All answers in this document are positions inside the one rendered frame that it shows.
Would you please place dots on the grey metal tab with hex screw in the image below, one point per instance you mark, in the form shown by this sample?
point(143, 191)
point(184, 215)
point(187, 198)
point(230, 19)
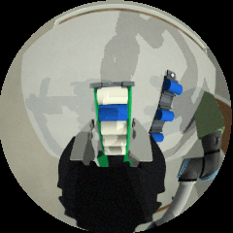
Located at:
point(171, 74)

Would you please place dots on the white plastic bar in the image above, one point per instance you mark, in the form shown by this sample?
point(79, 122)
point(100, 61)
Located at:
point(114, 140)
point(114, 127)
point(116, 150)
point(112, 95)

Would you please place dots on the blue plastic bar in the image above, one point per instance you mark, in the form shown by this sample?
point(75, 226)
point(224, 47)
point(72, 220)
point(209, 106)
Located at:
point(158, 137)
point(113, 112)
point(165, 115)
point(173, 87)

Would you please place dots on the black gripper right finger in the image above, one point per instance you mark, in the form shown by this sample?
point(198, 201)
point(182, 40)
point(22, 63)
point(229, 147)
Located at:
point(145, 153)

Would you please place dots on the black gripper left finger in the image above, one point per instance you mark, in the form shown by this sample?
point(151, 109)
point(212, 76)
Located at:
point(78, 152)

